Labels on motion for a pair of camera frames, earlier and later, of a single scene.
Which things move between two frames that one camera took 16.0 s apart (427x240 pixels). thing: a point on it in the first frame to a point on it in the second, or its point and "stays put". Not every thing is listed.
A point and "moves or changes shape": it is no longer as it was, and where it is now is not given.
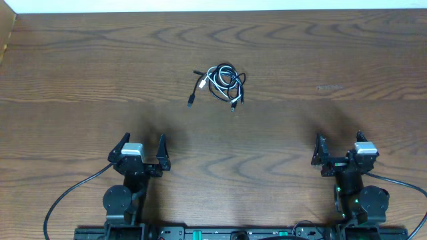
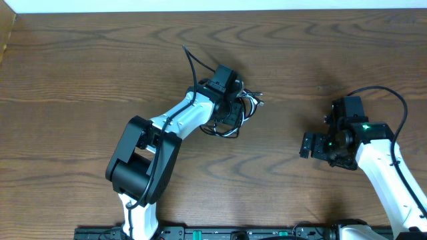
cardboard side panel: (7, 17) stays put
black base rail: (241, 233) stays put
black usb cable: (225, 83) moves or changes shape
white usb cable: (227, 79) moves or changes shape
